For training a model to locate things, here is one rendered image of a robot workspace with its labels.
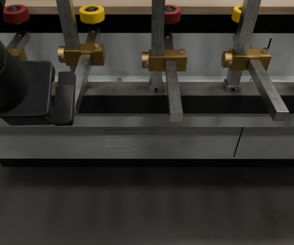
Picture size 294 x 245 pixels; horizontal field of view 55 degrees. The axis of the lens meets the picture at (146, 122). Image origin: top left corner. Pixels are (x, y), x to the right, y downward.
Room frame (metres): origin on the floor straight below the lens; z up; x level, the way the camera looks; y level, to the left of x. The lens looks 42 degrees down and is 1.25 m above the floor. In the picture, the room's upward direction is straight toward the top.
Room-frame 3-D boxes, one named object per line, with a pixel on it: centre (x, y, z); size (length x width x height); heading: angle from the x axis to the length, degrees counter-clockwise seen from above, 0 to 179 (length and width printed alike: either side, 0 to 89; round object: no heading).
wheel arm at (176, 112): (0.73, -0.07, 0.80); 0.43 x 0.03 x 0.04; 0
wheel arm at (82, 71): (0.73, 0.18, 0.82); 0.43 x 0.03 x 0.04; 0
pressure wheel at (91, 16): (0.92, 0.18, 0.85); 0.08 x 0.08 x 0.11
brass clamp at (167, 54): (0.77, -0.05, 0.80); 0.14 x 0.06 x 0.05; 90
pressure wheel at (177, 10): (0.92, -0.07, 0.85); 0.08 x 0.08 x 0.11
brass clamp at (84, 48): (0.78, 0.20, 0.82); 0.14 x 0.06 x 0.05; 90
